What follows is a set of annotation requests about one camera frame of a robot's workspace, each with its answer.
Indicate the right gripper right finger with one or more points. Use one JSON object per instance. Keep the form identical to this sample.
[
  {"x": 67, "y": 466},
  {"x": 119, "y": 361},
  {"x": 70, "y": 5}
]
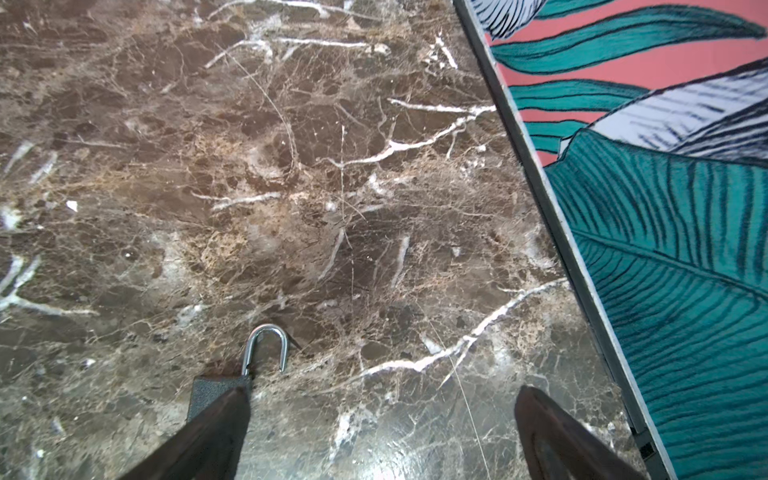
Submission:
[{"x": 557, "y": 446}]

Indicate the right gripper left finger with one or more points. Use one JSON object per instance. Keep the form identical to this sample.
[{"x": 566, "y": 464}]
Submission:
[{"x": 208, "y": 447}]

